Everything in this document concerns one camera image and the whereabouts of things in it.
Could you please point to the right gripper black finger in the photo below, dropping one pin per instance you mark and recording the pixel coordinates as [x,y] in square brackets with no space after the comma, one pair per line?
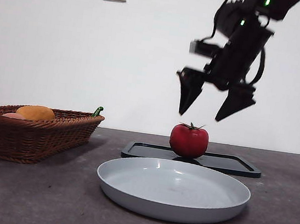
[235,104]
[190,89]

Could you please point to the red tomato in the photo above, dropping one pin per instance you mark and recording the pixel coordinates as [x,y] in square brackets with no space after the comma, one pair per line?
[189,142]

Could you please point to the dark rectangular tray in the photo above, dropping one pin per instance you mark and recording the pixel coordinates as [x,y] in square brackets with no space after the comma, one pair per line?
[228,165]

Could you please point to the pale grey round plate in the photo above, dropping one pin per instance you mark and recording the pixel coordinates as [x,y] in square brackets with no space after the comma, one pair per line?
[172,195]

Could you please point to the orange-yellow potato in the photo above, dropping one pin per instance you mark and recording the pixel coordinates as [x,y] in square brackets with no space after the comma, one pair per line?
[36,113]

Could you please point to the brown wicker basket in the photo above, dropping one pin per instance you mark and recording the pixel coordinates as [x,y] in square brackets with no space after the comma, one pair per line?
[24,139]

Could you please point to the pink sweet potato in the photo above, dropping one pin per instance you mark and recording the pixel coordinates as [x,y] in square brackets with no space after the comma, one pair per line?
[14,116]

